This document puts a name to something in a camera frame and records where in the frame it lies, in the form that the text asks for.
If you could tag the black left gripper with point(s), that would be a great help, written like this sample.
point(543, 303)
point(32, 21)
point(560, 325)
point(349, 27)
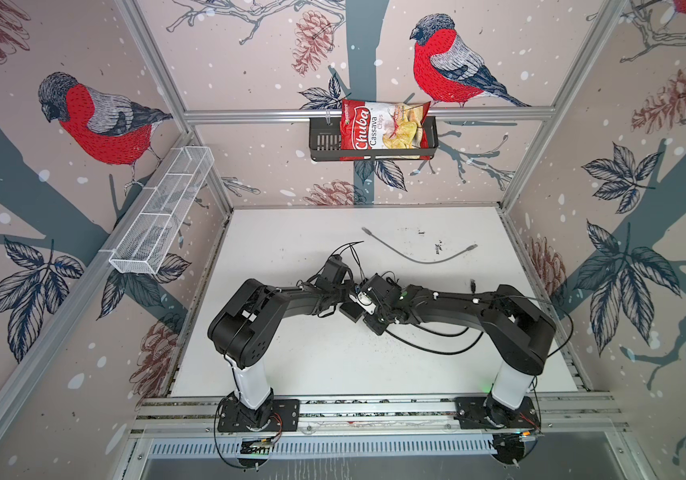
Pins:
point(350, 286)

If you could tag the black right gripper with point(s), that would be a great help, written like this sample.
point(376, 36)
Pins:
point(374, 328)

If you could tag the black network switch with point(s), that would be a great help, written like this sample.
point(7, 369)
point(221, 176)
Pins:
point(353, 311)

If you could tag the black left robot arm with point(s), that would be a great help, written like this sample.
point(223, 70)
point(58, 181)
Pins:
point(244, 328)

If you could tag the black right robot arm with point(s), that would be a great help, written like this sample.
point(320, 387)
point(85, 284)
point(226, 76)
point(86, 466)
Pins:
point(519, 330)

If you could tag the red cassava chips bag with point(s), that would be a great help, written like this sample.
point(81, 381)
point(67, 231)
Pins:
point(400, 124)

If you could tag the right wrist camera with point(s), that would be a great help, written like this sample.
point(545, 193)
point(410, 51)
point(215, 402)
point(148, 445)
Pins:
point(363, 300)

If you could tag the black wire wall basket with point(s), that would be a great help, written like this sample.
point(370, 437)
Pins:
point(327, 143)

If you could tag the white mesh wall shelf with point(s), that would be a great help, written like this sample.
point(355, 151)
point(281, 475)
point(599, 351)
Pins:
point(151, 234)

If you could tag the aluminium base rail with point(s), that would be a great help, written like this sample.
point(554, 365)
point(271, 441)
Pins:
point(555, 412)

